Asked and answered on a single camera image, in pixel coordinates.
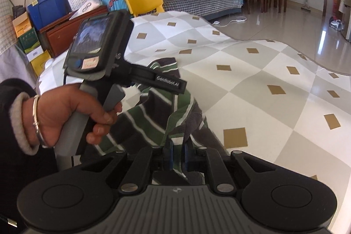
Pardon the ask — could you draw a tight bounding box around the person's left hand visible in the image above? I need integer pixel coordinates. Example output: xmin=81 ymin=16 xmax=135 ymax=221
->
xmin=36 ymin=84 xmax=123 ymax=148

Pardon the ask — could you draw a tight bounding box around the white and yellow carton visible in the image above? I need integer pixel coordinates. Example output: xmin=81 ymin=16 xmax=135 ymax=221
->
xmin=12 ymin=12 xmax=33 ymax=37

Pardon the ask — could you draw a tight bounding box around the diamond-patterned tablecloth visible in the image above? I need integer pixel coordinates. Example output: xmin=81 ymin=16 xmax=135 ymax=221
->
xmin=36 ymin=11 xmax=351 ymax=234

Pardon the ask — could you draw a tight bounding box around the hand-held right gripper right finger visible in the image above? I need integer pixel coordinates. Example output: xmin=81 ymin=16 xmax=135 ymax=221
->
xmin=183 ymin=141 xmax=276 ymax=194

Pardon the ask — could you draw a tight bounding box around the blue storage bin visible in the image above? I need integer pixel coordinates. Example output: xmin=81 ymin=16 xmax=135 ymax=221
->
xmin=27 ymin=0 xmax=72 ymax=32

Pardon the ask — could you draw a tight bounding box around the silver refrigerator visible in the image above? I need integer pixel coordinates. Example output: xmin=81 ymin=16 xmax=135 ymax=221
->
xmin=340 ymin=0 xmax=351 ymax=43

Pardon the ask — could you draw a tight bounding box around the person's left forearm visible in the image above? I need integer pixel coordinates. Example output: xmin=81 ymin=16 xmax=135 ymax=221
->
xmin=0 ymin=78 xmax=58 ymax=223

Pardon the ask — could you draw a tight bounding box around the brown wooden cabinet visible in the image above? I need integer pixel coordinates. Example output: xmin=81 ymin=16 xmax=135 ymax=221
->
xmin=38 ymin=5 xmax=109 ymax=57

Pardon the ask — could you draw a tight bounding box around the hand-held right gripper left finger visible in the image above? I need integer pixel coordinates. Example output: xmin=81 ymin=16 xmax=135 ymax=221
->
xmin=79 ymin=139 xmax=174 ymax=194

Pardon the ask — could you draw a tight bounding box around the green carton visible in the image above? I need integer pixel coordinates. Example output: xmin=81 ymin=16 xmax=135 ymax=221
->
xmin=18 ymin=28 xmax=41 ymax=54

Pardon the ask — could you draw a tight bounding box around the silver bangle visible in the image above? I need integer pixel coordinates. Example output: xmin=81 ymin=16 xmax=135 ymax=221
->
xmin=32 ymin=95 xmax=50 ymax=148

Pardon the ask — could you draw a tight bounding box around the houndstooth sofa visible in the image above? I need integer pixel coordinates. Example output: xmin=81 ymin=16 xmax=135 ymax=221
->
xmin=162 ymin=0 xmax=243 ymax=23

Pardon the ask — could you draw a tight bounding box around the green brown striped t-shirt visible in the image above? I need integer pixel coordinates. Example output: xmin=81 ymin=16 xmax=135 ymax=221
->
xmin=79 ymin=57 xmax=231 ymax=188

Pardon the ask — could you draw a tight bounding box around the white bag with loop logo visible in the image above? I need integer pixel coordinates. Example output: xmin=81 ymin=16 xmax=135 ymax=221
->
xmin=68 ymin=0 xmax=103 ymax=21

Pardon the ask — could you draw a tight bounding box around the white plastic bag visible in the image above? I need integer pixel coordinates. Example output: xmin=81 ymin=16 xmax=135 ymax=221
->
xmin=329 ymin=16 xmax=343 ymax=32

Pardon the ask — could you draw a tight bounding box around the yellow plastic chair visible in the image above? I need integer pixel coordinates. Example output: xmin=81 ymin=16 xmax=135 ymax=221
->
xmin=123 ymin=0 xmax=165 ymax=18

